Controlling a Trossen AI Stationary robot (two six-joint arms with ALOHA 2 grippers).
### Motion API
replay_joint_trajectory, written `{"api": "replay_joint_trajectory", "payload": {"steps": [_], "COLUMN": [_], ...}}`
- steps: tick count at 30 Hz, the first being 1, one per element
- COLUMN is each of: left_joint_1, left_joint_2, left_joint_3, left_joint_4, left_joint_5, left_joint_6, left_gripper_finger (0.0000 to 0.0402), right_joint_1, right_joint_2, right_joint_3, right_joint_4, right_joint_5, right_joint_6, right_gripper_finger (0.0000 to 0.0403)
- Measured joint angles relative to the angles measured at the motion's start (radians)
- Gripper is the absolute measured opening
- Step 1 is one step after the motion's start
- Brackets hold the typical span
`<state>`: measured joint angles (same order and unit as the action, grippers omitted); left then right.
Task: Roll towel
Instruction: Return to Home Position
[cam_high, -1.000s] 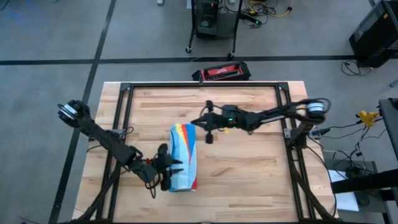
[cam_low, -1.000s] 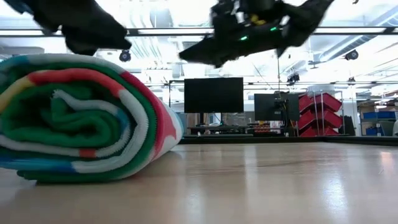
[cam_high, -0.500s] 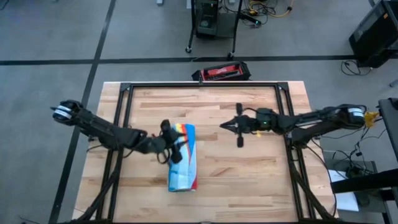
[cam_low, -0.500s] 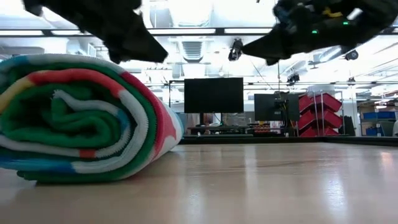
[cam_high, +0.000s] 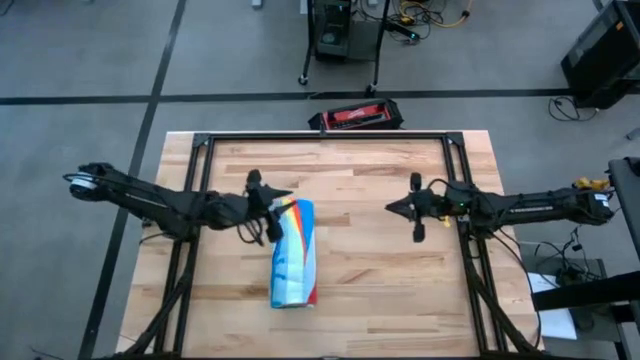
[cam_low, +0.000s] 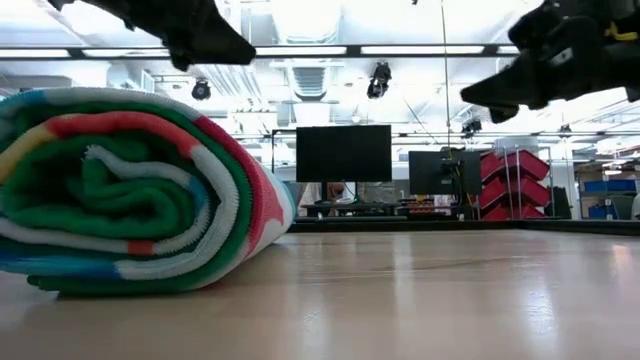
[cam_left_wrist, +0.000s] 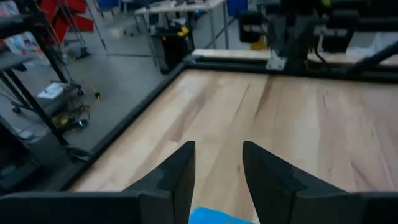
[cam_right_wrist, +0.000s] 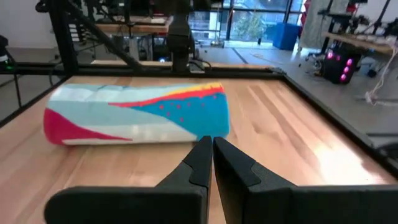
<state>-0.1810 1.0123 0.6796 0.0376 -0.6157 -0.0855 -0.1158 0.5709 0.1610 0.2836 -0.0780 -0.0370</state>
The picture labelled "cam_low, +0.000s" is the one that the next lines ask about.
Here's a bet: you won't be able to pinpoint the red storage bin rack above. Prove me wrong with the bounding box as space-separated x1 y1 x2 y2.
478 148 551 221

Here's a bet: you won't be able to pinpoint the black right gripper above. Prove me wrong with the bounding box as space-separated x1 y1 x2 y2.
460 0 640 125

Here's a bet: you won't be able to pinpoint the small black monitor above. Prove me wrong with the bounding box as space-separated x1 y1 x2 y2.
408 149 483 196

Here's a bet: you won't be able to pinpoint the large dark monitor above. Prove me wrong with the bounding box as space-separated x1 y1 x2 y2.
295 124 393 183

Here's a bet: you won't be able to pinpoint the dinosaur print towel green backing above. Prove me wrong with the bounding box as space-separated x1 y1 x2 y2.
0 87 297 296

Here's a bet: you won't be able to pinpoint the background black desk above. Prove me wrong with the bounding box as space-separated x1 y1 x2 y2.
299 201 409 218

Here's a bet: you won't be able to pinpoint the yellow tag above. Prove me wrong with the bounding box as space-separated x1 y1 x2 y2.
602 22 640 43

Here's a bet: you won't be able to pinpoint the blue storage bins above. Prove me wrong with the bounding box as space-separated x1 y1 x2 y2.
583 178 639 194

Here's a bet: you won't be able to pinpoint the thin hanging black cable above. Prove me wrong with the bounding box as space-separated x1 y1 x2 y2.
439 0 452 151

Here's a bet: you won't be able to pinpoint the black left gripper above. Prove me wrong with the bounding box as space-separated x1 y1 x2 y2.
47 0 257 72

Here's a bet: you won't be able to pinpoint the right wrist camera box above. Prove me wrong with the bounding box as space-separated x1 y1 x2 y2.
508 3 554 49

